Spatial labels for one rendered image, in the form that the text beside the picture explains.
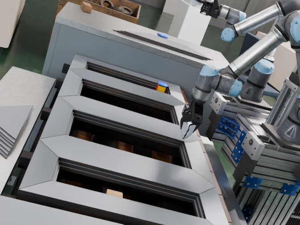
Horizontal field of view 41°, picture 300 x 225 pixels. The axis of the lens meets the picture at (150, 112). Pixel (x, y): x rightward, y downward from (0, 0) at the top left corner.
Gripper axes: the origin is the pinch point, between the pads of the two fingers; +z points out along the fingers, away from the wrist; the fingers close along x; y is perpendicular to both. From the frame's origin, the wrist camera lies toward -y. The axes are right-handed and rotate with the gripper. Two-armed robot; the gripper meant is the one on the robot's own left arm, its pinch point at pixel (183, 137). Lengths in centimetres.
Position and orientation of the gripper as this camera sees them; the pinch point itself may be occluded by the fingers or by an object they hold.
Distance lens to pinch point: 189.3
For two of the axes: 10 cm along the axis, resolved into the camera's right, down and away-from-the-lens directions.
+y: -0.6, -4.0, 9.1
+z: -3.3, 8.7, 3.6
